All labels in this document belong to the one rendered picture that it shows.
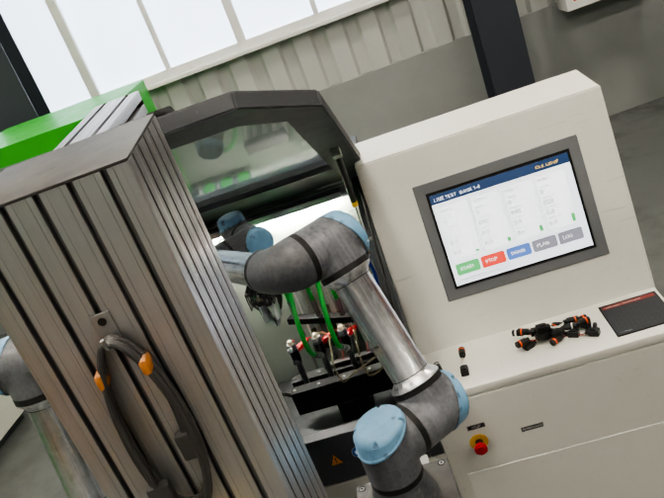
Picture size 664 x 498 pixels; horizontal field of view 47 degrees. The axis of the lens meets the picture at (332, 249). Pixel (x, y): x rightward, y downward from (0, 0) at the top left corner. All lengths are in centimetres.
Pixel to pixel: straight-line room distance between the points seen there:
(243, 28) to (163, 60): 65
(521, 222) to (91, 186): 147
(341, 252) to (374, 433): 37
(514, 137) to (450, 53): 396
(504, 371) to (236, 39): 426
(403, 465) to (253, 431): 55
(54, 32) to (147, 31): 67
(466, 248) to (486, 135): 32
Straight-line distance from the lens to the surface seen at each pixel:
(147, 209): 98
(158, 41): 600
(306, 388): 234
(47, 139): 482
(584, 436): 227
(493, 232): 221
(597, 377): 217
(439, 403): 164
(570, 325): 219
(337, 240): 159
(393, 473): 161
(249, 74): 600
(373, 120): 610
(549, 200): 222
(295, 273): 155
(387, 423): 159
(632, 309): 225
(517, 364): 214
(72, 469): 171
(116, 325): 105
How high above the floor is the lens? 221
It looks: 23 degrees down
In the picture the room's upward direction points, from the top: 21 degrees counter-clockwise
